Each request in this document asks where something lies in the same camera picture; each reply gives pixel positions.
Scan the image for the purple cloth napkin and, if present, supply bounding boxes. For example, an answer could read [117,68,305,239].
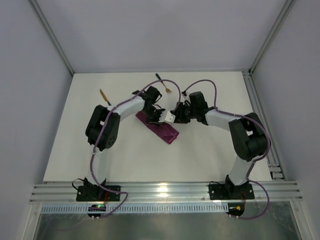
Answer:
[135,112,180,145]

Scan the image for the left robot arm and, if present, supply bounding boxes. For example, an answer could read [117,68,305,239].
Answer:
[76,86,165,202]

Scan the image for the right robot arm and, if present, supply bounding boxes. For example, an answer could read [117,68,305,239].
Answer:
[171,91,271,200]

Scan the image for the right black controller board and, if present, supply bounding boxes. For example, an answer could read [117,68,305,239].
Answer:
[226,203,245,218]

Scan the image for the black controller board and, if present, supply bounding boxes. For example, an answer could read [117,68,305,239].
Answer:
[87,204,106,218]
[226,203,245,218]

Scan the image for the left black controller board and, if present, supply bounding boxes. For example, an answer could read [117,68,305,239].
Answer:
[87,204,106,218]

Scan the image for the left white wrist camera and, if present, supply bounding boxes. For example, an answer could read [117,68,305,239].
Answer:
[163,111,176,124]

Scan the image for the gold fork black handle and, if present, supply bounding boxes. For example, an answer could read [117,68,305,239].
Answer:
[155,73,172,94]

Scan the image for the gold knife black handle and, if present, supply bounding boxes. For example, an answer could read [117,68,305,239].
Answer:
[99,89,112,106]

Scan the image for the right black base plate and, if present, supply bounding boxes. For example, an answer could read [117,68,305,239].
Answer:
[208,182,255,200]

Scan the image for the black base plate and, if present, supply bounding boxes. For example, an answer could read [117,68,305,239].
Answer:
[76,185,120,202]
[208,182,255,200]

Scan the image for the right side aluminium rail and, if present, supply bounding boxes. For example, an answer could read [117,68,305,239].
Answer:
[242,70,287,181]

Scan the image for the aluminium rail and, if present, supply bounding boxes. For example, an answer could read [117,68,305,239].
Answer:
[242,70,287,181]
[29,180,303,204]

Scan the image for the slotted cable duct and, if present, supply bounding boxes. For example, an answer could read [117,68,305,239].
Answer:
[41,202,228,214]

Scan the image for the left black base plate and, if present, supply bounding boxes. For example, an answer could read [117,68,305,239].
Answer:
[76,185,120,202]

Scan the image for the front aluminium rail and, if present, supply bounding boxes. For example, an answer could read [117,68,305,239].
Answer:
[29,180,303,204]

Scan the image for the right corner frame post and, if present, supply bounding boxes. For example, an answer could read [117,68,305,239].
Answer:
[248,0,296,75]

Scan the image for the corner frame post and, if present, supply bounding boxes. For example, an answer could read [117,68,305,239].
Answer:
[27,0,75,77]
[248,0,296,75]

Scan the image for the left corner frame post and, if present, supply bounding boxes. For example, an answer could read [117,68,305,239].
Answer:
[27,0,75,77]

